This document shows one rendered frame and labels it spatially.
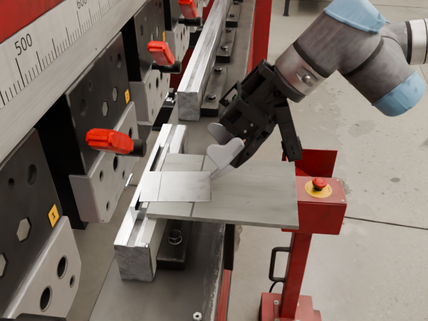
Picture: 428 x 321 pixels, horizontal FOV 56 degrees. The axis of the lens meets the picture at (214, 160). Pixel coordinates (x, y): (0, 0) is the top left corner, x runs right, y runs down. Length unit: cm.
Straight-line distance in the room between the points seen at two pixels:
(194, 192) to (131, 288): 20
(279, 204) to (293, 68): 25
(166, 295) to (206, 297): 7
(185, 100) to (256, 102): 53
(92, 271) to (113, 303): 121
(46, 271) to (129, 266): 42
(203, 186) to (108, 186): 34
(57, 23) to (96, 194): 16
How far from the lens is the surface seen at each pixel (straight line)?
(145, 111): 57
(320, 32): 61
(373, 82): 63
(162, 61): 53
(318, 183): 109
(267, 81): 63
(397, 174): 261
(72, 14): 37
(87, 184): 40
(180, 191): 74
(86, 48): 39
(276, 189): 76
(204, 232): 84
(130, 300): 76
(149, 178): 78
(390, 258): 210
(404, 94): 65
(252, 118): 64
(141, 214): 74
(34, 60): 31
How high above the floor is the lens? 149
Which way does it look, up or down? 37 degrees down
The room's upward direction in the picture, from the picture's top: straight up
